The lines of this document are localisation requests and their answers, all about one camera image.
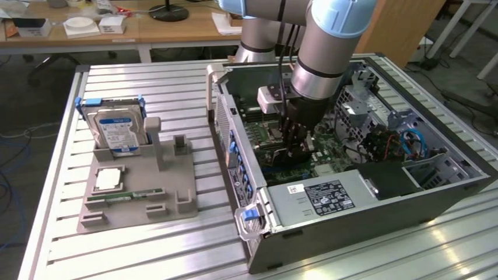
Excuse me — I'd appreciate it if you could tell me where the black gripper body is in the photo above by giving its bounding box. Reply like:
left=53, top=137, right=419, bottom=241
left=285, top=97, right=329, bottom=129

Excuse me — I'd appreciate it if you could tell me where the black NVIDIA graphics card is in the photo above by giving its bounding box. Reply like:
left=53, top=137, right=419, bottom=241
left=269, top=147, right=312, bottom=170

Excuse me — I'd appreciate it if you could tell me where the CPU socket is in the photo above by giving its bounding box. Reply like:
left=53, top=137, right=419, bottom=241
left=265, top=121, right=287, bottom=141

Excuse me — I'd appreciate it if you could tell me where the installed RAM stick with labels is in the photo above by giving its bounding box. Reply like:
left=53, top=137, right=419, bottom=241
left=256, top=142, right=287, bottom=154

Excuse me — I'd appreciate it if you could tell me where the green motherboard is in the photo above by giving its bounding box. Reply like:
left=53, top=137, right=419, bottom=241
left=235, top=97, right=353, bottom=187

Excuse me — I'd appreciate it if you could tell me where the metal disk bay cage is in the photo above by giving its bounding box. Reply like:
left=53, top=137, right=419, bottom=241
left=335, top=68, right=389, bottom=138

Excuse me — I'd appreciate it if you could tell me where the grey power supply unit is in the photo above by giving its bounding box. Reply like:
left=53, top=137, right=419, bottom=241
left=265, top=170, right=380, bottom=228

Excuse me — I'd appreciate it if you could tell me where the dark grey open PC case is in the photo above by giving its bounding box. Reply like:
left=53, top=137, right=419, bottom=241
left=205, top=54, right=494, bottom=275

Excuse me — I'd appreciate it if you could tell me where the black power adapter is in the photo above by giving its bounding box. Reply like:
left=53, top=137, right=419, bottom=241
left=417, top=57, right=443, bottom=71

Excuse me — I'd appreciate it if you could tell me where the white paper stack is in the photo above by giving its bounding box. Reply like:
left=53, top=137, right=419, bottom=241
left=210, top=11, right=245, bottom=36

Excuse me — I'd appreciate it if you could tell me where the wooden cabinet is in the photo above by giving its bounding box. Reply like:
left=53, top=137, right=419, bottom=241
left=351, top=0, right=447, bottom=69

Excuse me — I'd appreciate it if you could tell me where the small metal disk bay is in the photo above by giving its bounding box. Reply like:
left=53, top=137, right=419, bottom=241
left=400, top=151, right=469, bottom=190

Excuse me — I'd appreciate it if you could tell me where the wooden desk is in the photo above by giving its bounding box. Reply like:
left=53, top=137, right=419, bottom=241
left=0, top=0, right=351, bottom=64

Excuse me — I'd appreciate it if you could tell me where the hard disk in blue caddy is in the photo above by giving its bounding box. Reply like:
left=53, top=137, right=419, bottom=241
left=73, top=96, right=150, bottom=158

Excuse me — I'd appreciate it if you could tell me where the green RAM stick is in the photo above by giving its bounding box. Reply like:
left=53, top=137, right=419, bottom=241
left=86, top=188, right=164, bottom=203

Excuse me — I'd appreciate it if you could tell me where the grey plastic parts rack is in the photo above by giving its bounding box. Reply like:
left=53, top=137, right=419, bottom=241
left=77, top=116, right=198, bottom=236

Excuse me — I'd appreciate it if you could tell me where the silver CPU chip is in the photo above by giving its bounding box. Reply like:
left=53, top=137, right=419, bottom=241
left=96, top=169, right=122, bottom=190

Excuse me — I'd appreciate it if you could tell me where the black lamp base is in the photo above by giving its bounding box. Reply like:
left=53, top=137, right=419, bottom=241
left=148, top=0, right=190, bottom=23

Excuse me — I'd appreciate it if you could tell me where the small white carton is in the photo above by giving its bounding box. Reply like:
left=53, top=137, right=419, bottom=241
left=97, top=15, right=128, bottom=34

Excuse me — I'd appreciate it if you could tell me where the white round dish on box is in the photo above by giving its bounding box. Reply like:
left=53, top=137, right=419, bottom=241
left=62, top=16, right=101, bottom=39

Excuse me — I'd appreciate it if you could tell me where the white box with dark lid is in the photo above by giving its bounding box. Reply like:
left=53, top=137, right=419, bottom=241
left=12, top=17, right=53, bottom=38

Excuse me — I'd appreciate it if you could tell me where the orange packet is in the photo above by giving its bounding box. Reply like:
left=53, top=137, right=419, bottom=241
left=0, top=22, right=20, bottom=40

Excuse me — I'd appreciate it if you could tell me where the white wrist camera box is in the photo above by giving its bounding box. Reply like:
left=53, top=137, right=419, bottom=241
left=256, top=86, right=291, bottom=115

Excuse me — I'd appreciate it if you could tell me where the cable along robot arm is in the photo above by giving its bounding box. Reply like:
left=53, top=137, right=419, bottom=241
left=276, top=23, right=303, bottom=123

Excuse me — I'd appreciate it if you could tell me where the black wire bundle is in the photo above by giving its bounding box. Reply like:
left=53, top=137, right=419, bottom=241
left=357, top=131, right=389, bottom=163

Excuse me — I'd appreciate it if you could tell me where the red wire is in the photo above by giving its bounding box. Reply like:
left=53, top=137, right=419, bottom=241
left=383, top=132, right=401, bottom=160

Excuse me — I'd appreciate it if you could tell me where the blue wire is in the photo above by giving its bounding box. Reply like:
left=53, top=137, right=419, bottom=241
left=401, top=129, right=429, bottom=160

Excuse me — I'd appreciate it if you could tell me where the white table frame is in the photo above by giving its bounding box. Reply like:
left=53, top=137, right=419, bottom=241
left=425, top=0, right=498, bottom=80

